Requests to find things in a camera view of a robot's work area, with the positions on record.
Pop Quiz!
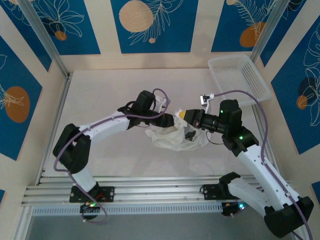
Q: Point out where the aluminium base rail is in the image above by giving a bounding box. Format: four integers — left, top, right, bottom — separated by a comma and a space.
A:
21, 176, 298, 208

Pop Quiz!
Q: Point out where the aluminium frame post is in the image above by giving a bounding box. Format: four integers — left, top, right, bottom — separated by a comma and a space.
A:
18, 0, 70, 79
250, 0, 294, 64

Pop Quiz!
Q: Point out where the white perforated plastic basket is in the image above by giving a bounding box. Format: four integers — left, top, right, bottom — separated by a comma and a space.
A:
207, 54, 273, 109

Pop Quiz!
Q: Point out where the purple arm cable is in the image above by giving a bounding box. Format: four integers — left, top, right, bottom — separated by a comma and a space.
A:
53, 87, 169, 225
212, 89, 313, 240

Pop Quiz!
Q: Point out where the white t-shirt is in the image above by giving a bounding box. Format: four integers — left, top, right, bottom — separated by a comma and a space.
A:
144, 107, 210, 153

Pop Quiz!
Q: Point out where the black controller board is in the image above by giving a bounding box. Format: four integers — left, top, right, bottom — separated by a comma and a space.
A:
221, 200, 249, 218
79, 201, 101, 221

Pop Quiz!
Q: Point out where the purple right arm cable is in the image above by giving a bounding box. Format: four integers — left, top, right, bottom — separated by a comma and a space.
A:
212, 89, 313, 240

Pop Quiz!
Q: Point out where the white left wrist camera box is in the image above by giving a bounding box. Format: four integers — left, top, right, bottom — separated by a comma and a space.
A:
154, 96, 172, 114

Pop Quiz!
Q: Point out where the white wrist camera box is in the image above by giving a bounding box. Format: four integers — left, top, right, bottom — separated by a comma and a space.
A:
199, 92, 216, 108
154, 96, 172, 114

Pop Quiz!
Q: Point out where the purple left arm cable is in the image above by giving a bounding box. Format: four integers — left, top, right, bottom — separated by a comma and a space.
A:
53, 87, 169, 225

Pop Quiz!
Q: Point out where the white slotted cable duct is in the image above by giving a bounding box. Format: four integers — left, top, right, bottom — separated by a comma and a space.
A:
31, 202, 224, 217

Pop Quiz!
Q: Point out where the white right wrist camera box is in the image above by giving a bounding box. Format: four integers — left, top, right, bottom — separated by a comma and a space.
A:
199, 92, 216, 108

